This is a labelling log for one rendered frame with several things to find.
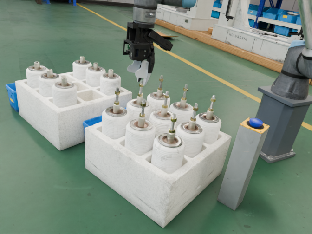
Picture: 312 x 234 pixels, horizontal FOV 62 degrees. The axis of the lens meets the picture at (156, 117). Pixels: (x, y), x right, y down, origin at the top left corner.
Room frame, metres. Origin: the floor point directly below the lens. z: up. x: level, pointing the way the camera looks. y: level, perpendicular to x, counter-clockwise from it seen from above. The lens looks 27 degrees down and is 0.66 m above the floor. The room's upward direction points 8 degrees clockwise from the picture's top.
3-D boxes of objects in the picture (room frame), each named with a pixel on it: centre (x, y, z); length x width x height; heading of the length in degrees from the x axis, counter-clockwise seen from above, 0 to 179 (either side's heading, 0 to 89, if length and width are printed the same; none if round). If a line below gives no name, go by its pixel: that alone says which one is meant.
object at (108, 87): (1.16, 0.24, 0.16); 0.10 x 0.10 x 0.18
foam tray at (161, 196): (0.83, -0.03, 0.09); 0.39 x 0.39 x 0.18; 54
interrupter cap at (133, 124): (0.74, 0.04, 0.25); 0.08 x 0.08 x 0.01
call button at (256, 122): (0.72, -0.30, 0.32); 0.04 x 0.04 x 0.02
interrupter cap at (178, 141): (0.67, -0.05, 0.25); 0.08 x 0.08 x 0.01
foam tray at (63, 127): (1.15, 0.40, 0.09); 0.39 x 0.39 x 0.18; 50
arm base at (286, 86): (1.12, -0.57, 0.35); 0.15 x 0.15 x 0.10
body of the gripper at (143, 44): (0.89, 0.09, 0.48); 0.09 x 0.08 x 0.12; 128
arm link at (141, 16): (0.89, 0.08, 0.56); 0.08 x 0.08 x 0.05
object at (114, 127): (0.81, 0.14, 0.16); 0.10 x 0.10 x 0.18
